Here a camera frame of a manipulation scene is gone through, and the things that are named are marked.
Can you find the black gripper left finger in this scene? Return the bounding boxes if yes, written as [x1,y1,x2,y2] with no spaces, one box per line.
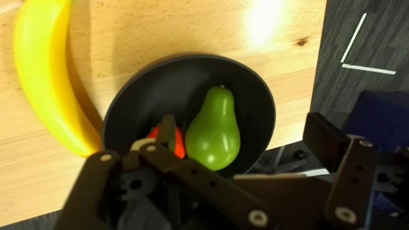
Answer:
[55,114,276,230]

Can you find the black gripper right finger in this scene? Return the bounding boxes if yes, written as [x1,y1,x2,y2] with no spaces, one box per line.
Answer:
[303,112,379,230]

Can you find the red toy strawberry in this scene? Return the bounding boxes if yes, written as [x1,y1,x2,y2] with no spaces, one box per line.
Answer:
[146,123,188,162]

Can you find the yellow toy banana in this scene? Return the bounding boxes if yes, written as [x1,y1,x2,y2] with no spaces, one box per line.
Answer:
[12,0,104,159]

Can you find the green toy pear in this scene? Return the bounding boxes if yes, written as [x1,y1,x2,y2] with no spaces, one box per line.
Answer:
[184,85,242,173]

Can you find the blue seat chair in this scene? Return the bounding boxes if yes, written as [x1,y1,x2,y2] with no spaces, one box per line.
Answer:
[344,90,409,151]

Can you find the small black bowl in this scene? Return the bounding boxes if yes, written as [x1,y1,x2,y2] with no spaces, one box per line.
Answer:
[101,53,278,178]

